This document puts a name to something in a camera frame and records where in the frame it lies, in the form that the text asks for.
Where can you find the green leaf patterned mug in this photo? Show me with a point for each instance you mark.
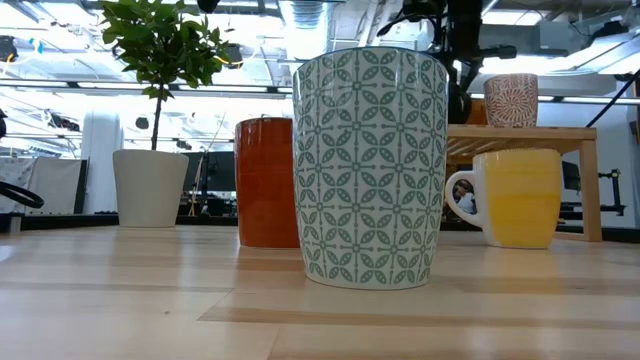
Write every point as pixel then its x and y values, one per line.
pixel 370 170

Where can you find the orange glazed mug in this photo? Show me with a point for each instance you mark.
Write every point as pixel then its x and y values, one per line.
pixel 265 185

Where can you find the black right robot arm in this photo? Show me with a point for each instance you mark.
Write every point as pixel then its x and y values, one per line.
pixel 462 30

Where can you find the black computer monitor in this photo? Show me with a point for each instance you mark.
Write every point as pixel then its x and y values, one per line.
pixel 220 172

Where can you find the person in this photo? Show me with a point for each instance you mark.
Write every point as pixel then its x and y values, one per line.
pixel 465 195

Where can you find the white plant pot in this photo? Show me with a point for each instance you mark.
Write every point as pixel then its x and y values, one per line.
pixel 150 190

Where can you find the pink patterned mug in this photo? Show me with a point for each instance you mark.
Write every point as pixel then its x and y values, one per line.
pixel 511 100

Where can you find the small leafy green tree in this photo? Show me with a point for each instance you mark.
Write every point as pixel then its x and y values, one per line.
pixel 162 45

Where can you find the wooden slatted shelf riser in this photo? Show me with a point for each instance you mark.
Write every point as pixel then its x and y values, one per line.
pixel 550 134

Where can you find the white covered panel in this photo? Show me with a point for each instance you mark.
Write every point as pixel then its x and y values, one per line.
pixel 45 185

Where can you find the black clamp stand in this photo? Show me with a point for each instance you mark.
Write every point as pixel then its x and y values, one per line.
pixel 616 192

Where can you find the black aluminium table frame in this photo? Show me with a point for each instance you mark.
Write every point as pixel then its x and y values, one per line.
pixel 60 220

